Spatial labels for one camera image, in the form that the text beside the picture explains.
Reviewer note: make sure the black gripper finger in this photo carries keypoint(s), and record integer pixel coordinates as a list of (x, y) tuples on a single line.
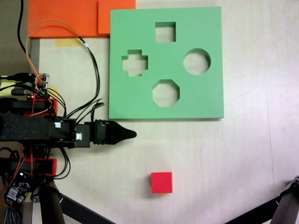
[(121, 133)]

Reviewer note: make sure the red square block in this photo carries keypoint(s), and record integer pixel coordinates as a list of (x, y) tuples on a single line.
[(161, 183)]

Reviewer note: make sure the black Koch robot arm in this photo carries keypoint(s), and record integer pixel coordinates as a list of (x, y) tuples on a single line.
[(23, 128)]

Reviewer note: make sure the small orange foam block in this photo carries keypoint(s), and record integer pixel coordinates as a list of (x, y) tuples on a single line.
[(116, 4)]

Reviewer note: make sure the large orange foam block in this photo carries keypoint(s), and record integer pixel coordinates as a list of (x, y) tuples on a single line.
[(63, 9)]

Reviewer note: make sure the red and black table clamp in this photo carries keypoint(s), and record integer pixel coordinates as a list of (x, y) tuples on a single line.
[(39, 166), (37, 106)]

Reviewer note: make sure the black tripod brace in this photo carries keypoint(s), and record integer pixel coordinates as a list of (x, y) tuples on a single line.
[(81, 210), (254, 212)]

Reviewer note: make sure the green shape sorter board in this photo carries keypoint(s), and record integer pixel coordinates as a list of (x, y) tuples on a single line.
[(168, 60)]

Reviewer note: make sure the black tripod leg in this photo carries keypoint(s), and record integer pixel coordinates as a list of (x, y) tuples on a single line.
[(51, 205), (288, 200)]

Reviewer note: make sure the yellow tape strip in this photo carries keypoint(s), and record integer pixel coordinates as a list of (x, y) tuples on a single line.
[(67, 42)]

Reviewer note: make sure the black circuit board with capacitors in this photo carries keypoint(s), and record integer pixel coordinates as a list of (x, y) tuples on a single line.
[(16, 192)]

